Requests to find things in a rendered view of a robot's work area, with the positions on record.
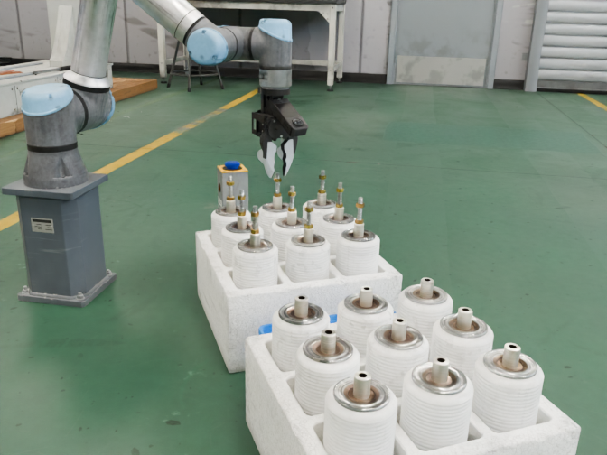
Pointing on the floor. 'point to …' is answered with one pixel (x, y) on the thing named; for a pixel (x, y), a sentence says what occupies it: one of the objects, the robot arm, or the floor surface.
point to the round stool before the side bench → (191, 70)
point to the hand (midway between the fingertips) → (278, 171)
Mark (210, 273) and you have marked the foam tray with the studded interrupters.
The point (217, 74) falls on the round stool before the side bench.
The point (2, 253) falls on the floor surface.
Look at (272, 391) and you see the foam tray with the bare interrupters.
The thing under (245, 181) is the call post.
